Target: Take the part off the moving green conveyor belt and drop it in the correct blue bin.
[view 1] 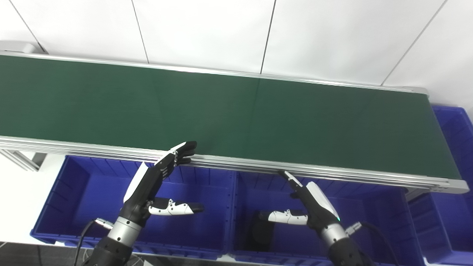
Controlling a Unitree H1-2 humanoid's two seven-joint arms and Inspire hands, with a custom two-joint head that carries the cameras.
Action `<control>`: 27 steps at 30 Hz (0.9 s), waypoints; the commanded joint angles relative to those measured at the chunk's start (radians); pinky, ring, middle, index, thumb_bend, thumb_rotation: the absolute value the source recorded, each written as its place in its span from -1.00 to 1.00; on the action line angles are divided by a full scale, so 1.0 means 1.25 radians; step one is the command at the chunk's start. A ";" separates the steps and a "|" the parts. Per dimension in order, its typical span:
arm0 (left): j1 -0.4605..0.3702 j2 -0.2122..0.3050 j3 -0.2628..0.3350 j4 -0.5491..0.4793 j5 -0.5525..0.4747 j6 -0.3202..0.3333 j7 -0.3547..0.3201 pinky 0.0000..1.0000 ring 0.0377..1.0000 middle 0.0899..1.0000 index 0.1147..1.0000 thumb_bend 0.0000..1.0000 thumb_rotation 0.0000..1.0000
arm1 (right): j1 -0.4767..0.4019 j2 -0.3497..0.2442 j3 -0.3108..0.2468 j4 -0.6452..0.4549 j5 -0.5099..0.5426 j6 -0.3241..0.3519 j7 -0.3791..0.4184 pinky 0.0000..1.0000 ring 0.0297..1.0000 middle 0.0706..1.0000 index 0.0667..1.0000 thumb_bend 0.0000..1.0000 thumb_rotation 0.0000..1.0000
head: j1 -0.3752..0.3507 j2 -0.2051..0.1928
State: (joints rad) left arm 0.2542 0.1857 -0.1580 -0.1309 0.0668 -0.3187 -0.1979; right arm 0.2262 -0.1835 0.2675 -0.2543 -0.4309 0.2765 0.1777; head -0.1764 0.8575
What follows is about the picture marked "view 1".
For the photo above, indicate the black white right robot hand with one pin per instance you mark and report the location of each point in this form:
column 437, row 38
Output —
column 319, row 208

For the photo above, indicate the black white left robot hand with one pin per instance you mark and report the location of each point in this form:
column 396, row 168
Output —
column 142, row 192

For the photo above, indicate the black cylinder block part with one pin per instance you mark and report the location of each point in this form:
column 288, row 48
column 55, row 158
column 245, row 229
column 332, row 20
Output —
column 262, row 234

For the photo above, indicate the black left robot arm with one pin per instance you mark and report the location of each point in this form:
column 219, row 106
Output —
column 114, row 244

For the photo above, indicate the blue plastic bin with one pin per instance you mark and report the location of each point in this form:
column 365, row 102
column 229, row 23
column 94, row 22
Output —
column 451, row 221
column 88, row 199
column 369, row 225

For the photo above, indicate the green conveyor belt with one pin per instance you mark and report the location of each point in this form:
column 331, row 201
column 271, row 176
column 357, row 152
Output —
column 221, row 111
column 240, row 164

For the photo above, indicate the aluminium conveyor support leg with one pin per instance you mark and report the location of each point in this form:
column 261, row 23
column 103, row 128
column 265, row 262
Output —
column 417, row 194
column 22, row 160

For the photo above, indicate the grey conveyor end cover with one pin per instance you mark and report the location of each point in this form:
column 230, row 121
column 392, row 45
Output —
column 18, row 46

